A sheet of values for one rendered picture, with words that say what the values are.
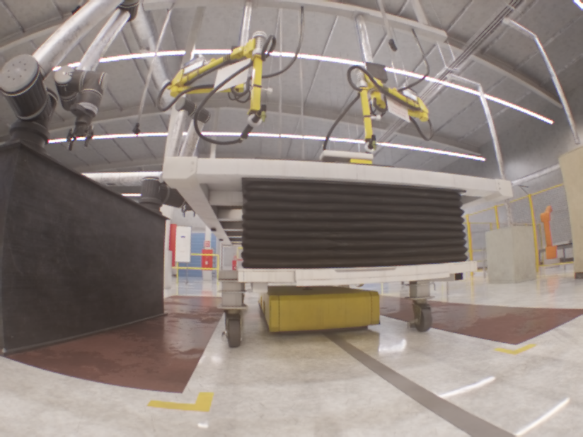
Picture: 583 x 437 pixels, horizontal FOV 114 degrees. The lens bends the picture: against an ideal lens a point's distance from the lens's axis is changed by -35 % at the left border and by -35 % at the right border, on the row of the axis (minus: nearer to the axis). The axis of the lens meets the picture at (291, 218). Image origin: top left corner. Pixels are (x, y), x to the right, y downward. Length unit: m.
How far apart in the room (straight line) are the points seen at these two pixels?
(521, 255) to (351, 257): 4.92
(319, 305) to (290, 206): 0.95
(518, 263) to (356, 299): 4.18
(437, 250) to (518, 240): 4.54
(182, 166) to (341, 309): 1.35
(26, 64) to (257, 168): 1.11
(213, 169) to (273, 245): 0.36
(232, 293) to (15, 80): 1.49
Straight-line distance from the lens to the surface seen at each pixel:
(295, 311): 1.89
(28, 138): 1.58
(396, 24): 3.96
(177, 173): 1.13
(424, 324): 1.90
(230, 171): 1.11
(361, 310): 2.01
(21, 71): 1.43
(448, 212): 1.42
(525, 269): 5.92
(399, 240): 1.26
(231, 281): 1.60
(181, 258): 10.08
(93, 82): 1.45
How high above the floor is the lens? 0.41
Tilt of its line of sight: 11 degrees up
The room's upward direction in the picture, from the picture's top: 1 degrees counter-clockwise
